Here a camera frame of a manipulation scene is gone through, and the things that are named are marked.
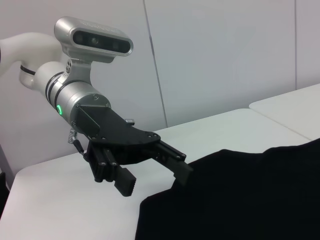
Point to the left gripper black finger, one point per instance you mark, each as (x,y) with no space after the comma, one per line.
(183,172)

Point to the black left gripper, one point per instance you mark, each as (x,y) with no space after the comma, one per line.
(107,127)

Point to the black t-shirt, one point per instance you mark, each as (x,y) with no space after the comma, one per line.
(237,200)

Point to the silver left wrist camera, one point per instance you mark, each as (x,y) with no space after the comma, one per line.
(100,41)

